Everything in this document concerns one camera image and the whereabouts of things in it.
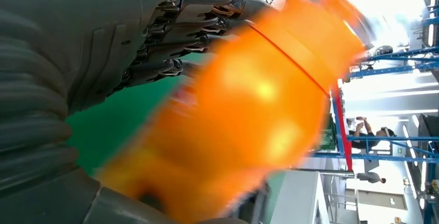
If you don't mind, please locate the blue metal shelf rack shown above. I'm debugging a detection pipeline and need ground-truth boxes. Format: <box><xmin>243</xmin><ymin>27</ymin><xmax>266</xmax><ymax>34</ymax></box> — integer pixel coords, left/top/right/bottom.
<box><xmin>310</xmin><ymin>5</ymin><xmax>439</xmax><ymax>224</ymax></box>

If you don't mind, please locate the red metal bar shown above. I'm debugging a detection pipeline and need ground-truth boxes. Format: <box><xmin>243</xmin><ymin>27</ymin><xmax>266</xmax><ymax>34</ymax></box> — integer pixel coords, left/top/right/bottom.
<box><xmin>329</xmin><ymin>82</ymin><xmax>354</xmax><ymax>172</ymax></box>

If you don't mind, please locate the white side table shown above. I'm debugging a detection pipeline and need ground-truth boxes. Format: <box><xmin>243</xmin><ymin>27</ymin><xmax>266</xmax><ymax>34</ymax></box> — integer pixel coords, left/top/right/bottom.
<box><xmin>269</xmin><ymin>169</ymin><xmax>331</xmax><ymax>224</ymax></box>

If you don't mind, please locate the green table mat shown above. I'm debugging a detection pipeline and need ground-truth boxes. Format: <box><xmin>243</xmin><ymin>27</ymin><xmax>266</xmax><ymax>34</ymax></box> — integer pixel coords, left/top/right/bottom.
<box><xmin>65</xmin><ymin>0</ymin><xmax>286</xmax><ymax>216</ymax></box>

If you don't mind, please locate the person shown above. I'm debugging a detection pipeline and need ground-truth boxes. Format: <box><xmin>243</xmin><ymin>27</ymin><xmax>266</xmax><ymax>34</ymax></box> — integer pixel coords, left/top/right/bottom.
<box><xmin>346</xmin><ymin>116</ymin><xmax>397</xmax><ymax>150</ymax></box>
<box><xmin>356</xmin><ymin>171</ymin><xmax>387</xmax><ymax>184</ymax></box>

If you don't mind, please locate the green plastic crate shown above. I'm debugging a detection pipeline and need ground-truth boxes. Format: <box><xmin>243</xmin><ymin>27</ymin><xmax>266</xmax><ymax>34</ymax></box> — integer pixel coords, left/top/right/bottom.
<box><xmin>319</xmin><ymin>112</ymin><xmax>339</xmax><ymax>151</ymax></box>

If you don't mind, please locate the orange detergent bottle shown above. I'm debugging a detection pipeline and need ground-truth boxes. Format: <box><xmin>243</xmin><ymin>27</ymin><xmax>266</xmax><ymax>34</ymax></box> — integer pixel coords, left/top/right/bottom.
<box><xmin>96</xmin><ymin>0</ymin><xmax>367</xmax><ymax>224</ymax></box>

